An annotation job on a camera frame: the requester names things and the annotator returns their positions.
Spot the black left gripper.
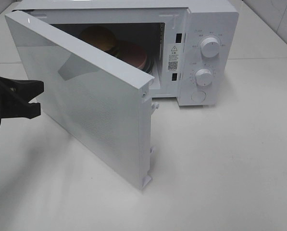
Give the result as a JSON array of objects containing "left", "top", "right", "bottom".
[{"left": 0, "top": 77, "right": 44, "bottom": 119}]

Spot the white microwave door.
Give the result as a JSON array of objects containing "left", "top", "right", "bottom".
[{"left": 5, "top": 11, "right": 159, "bottom": 189}]

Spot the burger with lettuce and cheese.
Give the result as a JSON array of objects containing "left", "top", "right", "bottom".
[{"left": 79, "top": 26, "right": 120, "bottom": 58}]

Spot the pink round plate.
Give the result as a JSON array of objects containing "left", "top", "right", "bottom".
[{"left": 117, "top": 40, "right": 148, "bottom": 70}]

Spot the round door release button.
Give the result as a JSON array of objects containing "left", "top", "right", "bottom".
[{"left": 191, "top": 91, "right": 206, "bottom": 103}]

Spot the glass microwave turntable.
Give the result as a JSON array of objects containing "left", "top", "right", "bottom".
[{"left": 142, "top": 57, "right": 154, "bottom": 74}]

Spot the warning label with QR code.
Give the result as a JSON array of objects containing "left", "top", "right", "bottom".
[{"left": 166, "top": 43, "right": 182, "bottom": 72}]

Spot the white microwave oven body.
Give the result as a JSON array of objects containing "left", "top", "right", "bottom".
[{"left": 13, "top": 0, "right": 239, "bottom": 106}]

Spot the lower white timer knob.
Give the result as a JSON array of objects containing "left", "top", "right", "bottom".
[{"left": 195, "top": 68, "right": 213, "bottom": 87}]

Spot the upper white power knob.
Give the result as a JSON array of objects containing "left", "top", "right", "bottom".
[{"left": 200, "top": 36, "right": 220, "bottom": 58}]

